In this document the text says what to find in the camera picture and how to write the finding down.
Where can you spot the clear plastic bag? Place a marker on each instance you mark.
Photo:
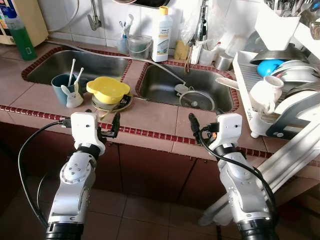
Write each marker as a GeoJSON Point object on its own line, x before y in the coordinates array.
{"type": "Point", "coordinates": [220, 20]}

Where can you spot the large steel bowl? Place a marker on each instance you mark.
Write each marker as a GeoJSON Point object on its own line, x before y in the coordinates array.
{"type": "Point", "coordinates": [280, 54]}

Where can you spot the blue mug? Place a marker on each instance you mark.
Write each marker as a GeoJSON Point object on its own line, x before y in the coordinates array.
{"type": "Point", "coordinates": [60, 87]}

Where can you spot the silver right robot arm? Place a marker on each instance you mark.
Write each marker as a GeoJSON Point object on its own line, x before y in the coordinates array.
{"type": "Point", "coordinates": [245, 190]}

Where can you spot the yellow sponge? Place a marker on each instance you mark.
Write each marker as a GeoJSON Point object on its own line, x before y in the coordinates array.
{"type": "Point", "coordinates": [180, 50]}

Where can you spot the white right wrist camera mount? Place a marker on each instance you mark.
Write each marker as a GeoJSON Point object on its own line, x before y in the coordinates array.
{"type": "Point", "coordinates": [227, 127]}

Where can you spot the yellow plastic bowl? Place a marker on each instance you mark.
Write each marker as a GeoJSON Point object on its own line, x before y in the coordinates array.
{"type": "Point", "coordinates": [107, 89]}

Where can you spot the white detergent bottle yellow cap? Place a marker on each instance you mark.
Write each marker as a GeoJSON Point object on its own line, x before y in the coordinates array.
{"type": "Point", "coordinates": [162, 40]}

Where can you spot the white dish rack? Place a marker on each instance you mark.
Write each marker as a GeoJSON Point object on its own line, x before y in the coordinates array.
{"type": "Point", "coordinates": [243, 80]}

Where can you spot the green liquid soap bottle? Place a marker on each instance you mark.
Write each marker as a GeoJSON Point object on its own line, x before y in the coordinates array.
{"type": "Point", "coordinates": [22, 42]}

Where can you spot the clear toothbrush cup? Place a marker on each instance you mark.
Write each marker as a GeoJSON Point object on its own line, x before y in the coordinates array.
{"type": "Point", "coordinates": [123, 46]}

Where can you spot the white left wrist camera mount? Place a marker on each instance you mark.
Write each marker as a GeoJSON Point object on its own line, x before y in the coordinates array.
{"type": "Point", "coordinates": [85, 127]}

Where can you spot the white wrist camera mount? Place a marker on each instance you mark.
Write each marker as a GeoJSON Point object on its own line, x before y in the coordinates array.
{"type": "Point", "coordinates": [227, 127]}
{"type": "Point", "coordinates": [85, 127]}

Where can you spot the beige water purifier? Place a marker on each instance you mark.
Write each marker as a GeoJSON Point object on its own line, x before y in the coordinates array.
{"type": "Point", "coordinates": [35, 20]}

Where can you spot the white cutlery holder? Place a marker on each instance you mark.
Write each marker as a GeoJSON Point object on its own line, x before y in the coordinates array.
{"type": "Point", "coordinates": [275, 30]}

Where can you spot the white ceramic mug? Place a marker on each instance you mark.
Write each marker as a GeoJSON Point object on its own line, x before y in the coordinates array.
{"type": "Point", "coordinates": [262, 95]}

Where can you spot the blue white toothbrush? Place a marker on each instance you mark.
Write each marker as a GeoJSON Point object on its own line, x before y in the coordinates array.
{"type": "Point", "coordinates": [122, 29]}

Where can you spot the pale wooden spatula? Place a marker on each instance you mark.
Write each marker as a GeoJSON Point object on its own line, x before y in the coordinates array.
{"type": "Point", "coordinates": [227, 83]}

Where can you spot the round steel sink strainer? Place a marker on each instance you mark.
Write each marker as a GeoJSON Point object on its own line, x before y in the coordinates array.
{"type": "Point", "coordinates": [197, 101]}

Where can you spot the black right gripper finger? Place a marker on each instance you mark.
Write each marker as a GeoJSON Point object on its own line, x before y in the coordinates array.
{"type": "Point", "coordinates": [194, 125]}

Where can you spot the steel wall tap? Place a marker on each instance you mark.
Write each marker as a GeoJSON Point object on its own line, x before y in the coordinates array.
{"type": "Point", "coordinates": [94, 20]}

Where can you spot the hanging steel pan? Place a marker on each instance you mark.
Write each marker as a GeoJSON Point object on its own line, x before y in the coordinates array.
{"type": "Point", "coordinates": [125, 1]}

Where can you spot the white plastic stick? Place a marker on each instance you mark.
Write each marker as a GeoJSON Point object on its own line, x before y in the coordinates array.
{"type": "Point", "coordinates": [79, 76]}
{"type": "Point", "coordinates": [71, 72]}

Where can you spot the silver aluminium rail frame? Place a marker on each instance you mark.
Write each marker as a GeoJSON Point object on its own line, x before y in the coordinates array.
{"type": "Point", "coordinates": [290, 155]}

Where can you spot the small steel cup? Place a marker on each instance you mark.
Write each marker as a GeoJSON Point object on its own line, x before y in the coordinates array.
{"type": "Point", "coordinates": [224, 62]}

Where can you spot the white toothpaste tube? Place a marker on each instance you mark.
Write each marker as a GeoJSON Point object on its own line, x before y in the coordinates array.
{"type": "Point", "coordinates": [129, 24]}

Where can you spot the blue bowl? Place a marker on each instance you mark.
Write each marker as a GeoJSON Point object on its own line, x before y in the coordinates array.
{"type": "Point", "coordinates": [270, 67]}

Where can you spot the steel sink basin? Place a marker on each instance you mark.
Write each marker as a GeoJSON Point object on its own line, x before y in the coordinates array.
{"type": "Point", "coordinates": [160, 85]}
{"type": "Point", "coordinates": [100, 65]}

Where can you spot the dark blue hanging pan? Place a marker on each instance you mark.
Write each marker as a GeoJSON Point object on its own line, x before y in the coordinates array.
{"type": "Point", "coordinates": [155, 3]}

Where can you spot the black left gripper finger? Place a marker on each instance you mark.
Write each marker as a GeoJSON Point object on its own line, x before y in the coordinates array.
{"type": "Point", "coordinates": [116, 124]}

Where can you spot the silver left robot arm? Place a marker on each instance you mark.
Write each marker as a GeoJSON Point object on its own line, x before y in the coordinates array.
{"type": "Point", "coordinates": [75, 185]}

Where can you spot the white rabbit figurine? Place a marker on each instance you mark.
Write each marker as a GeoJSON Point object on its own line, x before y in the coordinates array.
{"type": "Point", "coordinates": [74, 97]}

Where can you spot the white plastic container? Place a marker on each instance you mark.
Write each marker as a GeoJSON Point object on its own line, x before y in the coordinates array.
{"type": "Point", "coordinates": [207, 55]}

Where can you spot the clear plastic bucket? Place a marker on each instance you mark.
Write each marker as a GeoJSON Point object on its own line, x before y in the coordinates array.
{"type": "Point", "coordinates": [139, 47]}

